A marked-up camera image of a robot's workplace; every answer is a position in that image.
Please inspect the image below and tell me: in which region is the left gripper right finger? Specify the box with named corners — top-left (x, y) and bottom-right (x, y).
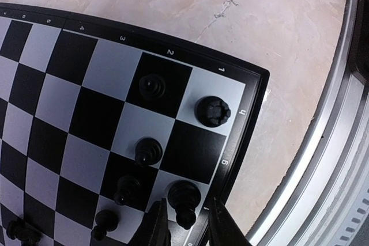
top-left (208, 198), bottom-right (250, 246)

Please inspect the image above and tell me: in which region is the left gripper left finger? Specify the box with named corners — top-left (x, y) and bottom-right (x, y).
top-left (138, 198), bottom-right (171, 245)

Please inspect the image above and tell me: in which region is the black chess pawn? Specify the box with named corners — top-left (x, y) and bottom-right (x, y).
top-left (135, 138), bottom-right (163, 166)

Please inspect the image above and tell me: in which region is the black grey chess board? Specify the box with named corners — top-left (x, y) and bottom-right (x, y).
top-left (1, 3), bottom-right (270, 245)

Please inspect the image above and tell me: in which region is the black chess piece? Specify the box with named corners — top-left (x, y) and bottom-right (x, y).
top-left (167, 180), bottom-right (201, 230)
top-left (6, 220), bottom-right (41, 245)
top-left (194, 96), bottom-right (231, 128)
top-left (91, 209), bottom-right (119, 241)
top-left (139, 74), bottom-right (166, 100)
top-left (114, 175), bottom-right (141, 206)

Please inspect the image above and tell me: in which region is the front aluminium rail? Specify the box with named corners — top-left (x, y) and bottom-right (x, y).
top-left (246, 0), bottom-right (368, 245)

